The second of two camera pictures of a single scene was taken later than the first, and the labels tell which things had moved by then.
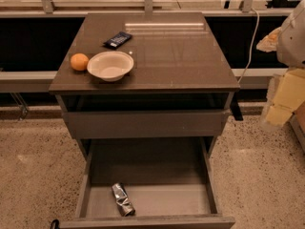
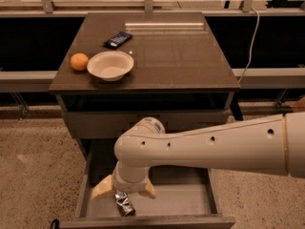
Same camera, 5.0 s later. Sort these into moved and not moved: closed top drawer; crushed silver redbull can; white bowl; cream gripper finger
Moved: cream gripper finger
Not moved: white bowl; crushed silver redbull can; closed top drawer
